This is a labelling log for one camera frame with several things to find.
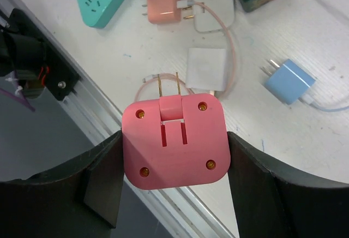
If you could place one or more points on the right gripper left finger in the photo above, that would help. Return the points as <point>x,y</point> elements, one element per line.
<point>62,194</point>

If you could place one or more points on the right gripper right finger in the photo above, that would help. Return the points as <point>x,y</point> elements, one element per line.
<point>274,199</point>

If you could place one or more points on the pink plug adapter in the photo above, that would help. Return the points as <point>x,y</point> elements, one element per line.
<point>175,141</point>

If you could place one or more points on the blue plug adapter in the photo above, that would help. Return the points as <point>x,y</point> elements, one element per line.
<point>287,81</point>

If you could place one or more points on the white usb charger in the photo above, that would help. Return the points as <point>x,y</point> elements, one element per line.
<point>206,69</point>

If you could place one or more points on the white plug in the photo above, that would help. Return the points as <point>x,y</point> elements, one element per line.
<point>204,21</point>

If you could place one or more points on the pink plug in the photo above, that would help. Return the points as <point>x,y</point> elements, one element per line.
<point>161,12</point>

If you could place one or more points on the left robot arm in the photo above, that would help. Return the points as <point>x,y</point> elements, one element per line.
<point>19,52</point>

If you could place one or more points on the aluminium front rail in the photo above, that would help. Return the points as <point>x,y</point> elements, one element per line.
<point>179,210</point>

